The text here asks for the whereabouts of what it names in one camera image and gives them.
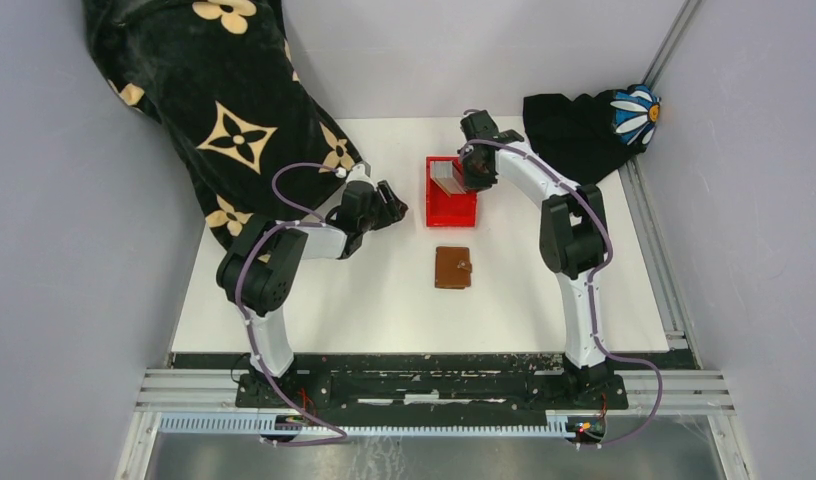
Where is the red plastic bin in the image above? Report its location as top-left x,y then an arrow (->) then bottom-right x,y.
425,156 -> 478,228

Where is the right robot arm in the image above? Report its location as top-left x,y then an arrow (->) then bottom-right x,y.
458,109 -> 613,408

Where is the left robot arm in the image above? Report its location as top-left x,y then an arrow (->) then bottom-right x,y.
216,180 -> 408,407

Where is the black cloth with daisy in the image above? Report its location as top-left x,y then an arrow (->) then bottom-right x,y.
522,84 -> 661,185

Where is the black blanket with beige flowers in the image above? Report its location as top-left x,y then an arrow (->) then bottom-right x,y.
82,0 -> 362,247

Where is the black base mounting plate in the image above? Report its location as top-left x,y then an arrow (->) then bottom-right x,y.
235,353 -> 629,427

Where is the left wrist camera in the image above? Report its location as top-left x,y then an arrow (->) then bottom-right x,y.
334,162 -> 375,185

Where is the aluminium rail frame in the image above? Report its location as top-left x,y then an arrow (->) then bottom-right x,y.
113,0 -> 754,480

